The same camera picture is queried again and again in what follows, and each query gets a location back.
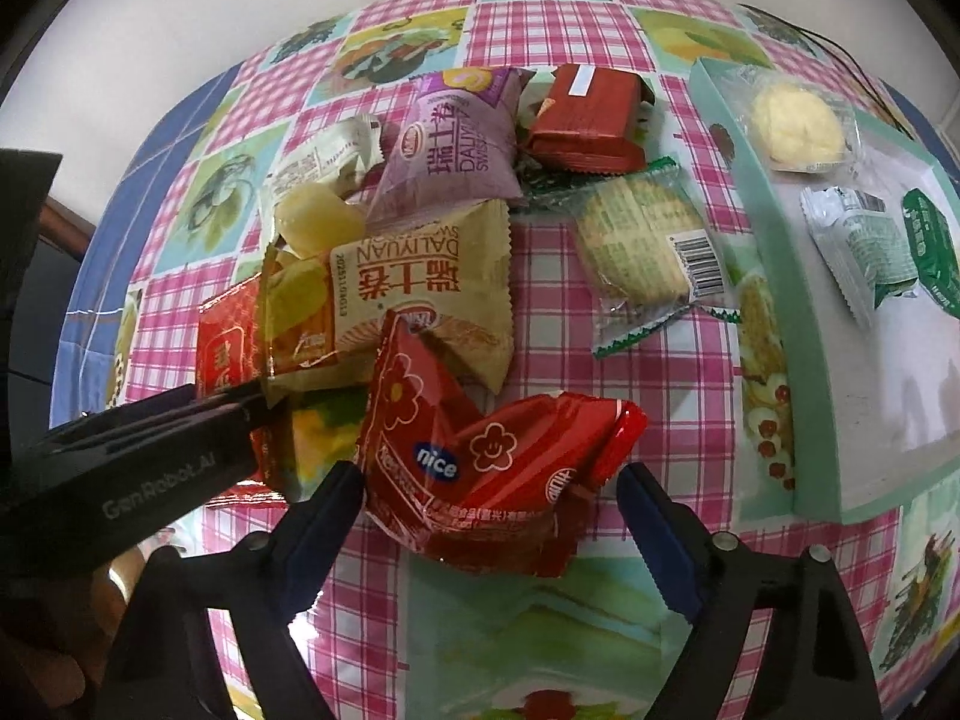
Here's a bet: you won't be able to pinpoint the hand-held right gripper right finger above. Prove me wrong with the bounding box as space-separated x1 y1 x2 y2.
617 461 883 720

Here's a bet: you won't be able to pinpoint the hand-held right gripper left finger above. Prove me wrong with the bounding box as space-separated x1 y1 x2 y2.
97 461 365 720

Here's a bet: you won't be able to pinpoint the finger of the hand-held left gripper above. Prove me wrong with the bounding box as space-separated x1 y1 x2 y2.
45 382 275 460

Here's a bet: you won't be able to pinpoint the red and gold snack packet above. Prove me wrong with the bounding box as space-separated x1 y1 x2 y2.
196 277 301 496

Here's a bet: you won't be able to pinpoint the yellow and orange snack packet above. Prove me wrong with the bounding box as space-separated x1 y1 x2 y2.
255 244 376 406

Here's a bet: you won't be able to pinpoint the red flower print snack packet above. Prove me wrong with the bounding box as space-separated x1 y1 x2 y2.
356 307 650 578

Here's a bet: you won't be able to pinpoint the light green shallow box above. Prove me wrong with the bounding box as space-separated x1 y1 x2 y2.
686 56 960 526

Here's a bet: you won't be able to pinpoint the beige cake roll packet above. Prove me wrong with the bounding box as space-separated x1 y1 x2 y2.
330 199 515 395

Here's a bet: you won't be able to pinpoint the white and green snack packet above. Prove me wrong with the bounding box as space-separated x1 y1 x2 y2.
259 112 387 222

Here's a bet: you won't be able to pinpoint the clear cracker packet green trim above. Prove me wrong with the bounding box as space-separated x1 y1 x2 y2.
536 157 740 359

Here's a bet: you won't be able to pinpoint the silver snack packet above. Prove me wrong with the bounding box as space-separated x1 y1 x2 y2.
799 184 920 327

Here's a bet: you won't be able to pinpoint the purple cake roll packet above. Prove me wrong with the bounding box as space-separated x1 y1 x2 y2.
367 66 537 230

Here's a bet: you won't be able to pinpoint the yellow cake packet green ends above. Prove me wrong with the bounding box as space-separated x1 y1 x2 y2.
900 187 960 308

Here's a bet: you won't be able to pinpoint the dark red snack packet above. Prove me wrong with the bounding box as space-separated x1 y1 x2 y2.
525 64 657 173

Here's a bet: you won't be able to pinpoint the clear packet round white cake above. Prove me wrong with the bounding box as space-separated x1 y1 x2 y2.
709 64 863 173

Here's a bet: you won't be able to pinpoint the person's left hand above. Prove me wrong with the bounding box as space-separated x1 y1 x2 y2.
0 546 151 720

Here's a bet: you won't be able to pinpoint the pink checked printed tablecloth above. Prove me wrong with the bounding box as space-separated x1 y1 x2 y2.
45 0 960 720

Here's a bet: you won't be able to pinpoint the black cabinet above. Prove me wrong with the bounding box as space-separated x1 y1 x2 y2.
0 150 68 406

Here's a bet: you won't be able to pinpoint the brown wooden frame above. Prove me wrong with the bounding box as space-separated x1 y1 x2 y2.
45 195 95 263

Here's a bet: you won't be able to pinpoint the black cable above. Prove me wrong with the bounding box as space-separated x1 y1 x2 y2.
739 4 916 140

